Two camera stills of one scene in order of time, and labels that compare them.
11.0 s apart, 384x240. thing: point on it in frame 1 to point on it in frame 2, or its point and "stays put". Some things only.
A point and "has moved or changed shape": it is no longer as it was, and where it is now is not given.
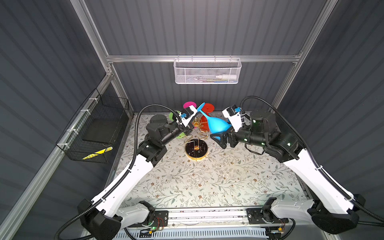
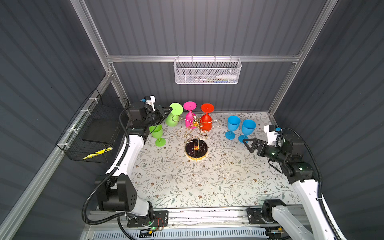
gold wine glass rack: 196,146 stays put
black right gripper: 222,138 to 256,142
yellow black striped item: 100,152 stays put
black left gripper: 186,129 to 160,114
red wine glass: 207,108 stays put
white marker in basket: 227,76 stays put
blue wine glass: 216,125 has moved or changed shape
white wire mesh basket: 207,71 stays put
